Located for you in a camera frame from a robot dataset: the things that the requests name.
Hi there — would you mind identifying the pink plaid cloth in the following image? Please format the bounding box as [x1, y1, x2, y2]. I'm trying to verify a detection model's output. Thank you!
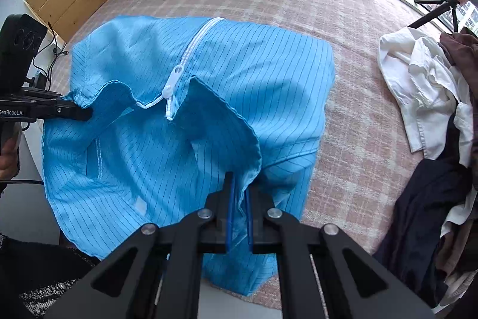
[48, 0, 464, 256]

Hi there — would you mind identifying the dark navy garment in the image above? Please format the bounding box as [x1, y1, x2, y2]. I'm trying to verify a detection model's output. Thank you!
[373, 155, 477, 308]

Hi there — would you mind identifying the black tripod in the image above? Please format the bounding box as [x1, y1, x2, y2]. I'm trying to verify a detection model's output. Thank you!
[409, 0, 464, 35]

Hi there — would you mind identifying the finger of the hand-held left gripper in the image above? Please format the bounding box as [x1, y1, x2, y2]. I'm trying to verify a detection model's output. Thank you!
[36, 99, 94, 122]

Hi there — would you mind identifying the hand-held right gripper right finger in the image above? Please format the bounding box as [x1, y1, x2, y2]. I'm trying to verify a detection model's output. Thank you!
[244, 187, 436, 319]

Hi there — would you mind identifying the person's left hand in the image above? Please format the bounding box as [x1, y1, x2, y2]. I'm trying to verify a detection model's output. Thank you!
[0, 145, 21, 182]

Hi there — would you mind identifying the person's black tweed jacket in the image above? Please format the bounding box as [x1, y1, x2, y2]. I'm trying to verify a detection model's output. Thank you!
[0, 229, 102, 319]

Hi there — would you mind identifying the blue striped zip jacket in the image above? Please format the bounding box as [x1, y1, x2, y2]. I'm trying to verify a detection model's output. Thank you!
[42, 16, 335, 297]

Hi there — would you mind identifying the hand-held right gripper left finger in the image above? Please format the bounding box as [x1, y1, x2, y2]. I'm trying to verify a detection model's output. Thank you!
[45, 171, 236, 319]

